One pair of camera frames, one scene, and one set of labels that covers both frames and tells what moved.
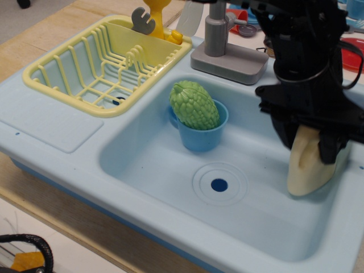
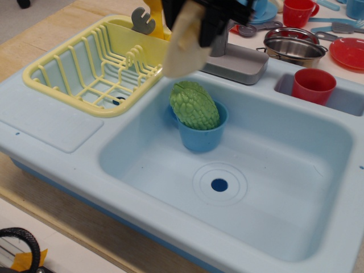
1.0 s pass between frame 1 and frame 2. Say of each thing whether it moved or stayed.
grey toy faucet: stayed
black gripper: moved
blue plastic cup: stayed
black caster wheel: stayed
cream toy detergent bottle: moved
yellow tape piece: stayed
